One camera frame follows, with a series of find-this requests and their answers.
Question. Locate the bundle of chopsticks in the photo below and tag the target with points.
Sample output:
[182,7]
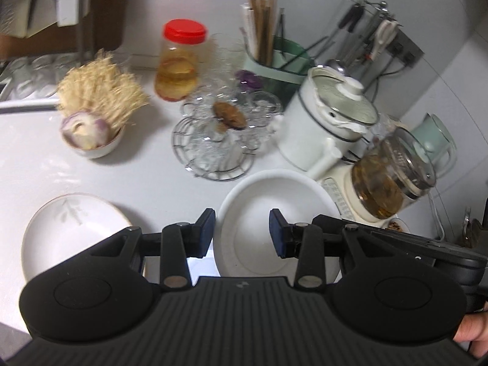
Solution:
[261,26]

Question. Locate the glass kettle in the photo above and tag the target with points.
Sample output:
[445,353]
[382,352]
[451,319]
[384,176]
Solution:
[392,175]

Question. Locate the purple glass piece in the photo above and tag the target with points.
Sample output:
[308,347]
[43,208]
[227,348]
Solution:
[248,79]

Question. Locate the black wall socket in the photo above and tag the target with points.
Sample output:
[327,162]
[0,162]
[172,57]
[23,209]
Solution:
[408,47]

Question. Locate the brown round object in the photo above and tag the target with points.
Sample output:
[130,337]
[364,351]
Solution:
[228,116]

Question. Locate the cream kettle base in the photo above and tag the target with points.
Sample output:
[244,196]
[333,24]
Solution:
[339,194]

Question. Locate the small leaf print plate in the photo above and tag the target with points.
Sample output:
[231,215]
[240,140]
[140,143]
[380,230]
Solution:
[57,236]

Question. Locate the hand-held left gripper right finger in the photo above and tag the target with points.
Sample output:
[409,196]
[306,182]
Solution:
[276,234]

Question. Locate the clear drinking glass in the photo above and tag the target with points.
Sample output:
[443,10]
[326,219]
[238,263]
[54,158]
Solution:
[24,76]
[63,72]

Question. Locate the hanging kitchen tool rack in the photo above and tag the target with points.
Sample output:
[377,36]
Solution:
[366,26]

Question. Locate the white cooking pot with lid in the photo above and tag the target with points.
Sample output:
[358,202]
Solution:
[308,133]

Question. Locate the dish of brown grains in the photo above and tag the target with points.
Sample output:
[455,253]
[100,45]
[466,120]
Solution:
[396,225]

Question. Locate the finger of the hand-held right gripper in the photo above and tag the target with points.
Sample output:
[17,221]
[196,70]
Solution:
[419,246]

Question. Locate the dark pot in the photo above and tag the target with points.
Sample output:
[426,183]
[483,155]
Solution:
[476,225]

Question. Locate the black dish rack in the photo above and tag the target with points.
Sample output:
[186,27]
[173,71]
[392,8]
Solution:
[84,34]

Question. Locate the pale plastic bowl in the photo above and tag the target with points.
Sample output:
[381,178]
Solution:
[247,206]

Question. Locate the white bowl with onion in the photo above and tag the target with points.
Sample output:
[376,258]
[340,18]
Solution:
[99,152]

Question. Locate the pale green chopstick holder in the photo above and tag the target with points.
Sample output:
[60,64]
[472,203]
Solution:
[289,72]

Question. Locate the red lid glass jar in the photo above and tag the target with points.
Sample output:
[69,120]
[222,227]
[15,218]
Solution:
[179,64]

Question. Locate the brown cutting board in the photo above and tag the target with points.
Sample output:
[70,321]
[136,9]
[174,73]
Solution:
[108,15]

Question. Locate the pale green jug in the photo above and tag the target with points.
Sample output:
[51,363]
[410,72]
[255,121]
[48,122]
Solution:
[434,137]

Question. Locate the person's right hand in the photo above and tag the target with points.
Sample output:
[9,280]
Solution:
[474,328]

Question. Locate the set of clear glass cups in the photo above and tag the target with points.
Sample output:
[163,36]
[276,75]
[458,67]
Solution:
[213,148]

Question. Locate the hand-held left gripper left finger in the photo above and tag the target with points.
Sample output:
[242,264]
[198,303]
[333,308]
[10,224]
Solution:
[206,232]

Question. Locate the patterned steel cleaver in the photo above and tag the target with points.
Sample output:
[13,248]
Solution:
[34,11]

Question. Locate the sliced onion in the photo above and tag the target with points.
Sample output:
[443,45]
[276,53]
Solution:
[84,129]

